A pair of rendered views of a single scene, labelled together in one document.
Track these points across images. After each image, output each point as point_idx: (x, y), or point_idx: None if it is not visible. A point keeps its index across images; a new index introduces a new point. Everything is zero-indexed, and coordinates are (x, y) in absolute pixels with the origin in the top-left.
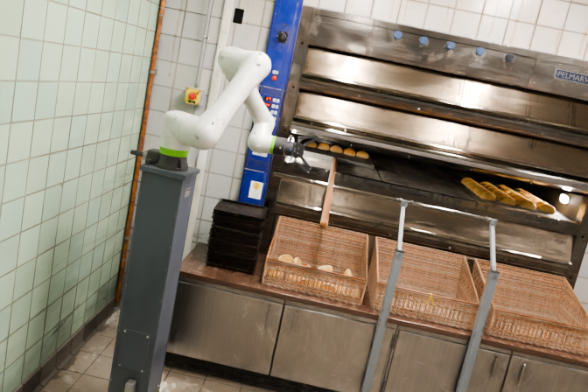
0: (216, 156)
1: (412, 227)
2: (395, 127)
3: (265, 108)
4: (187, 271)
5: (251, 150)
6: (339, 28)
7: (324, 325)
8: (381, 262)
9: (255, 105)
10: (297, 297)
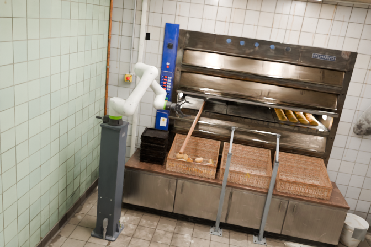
0: (143, 106)
1: (242, 137)
2: (230, 87)
3: (160, 87)
4: (130, 165)
5: None
6: (199, 39)
7: (196, 189)
8: None
9: (154, 87)
10: (183, 176)
